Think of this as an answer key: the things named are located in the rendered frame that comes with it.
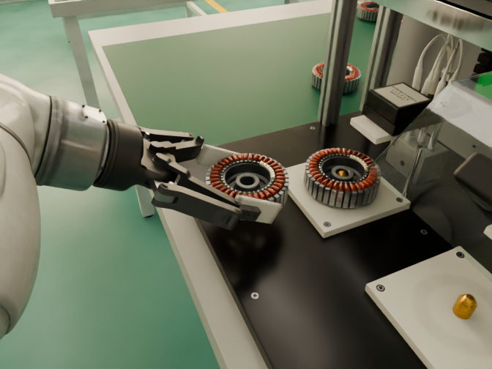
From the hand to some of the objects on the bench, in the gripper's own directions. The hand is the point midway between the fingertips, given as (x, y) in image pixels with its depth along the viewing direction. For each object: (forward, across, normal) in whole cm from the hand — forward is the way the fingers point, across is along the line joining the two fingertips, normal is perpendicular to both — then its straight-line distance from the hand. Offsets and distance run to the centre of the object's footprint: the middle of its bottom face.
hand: (246, 184), depth 56 cm
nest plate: (+16, -25, -3) cm, 30 cm away
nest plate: (+16, -1, -3) cm, 17 cm away
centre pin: (+16, -25, -4) cm, 30 cm away
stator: (+37, +34, -13) cm, 52 cm away
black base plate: (+19, -13, -2) cm, 23 cm away
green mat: (+37, +52, -13) cm, 65 cm away
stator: (+16, -1, -4) cm, 16 cm away
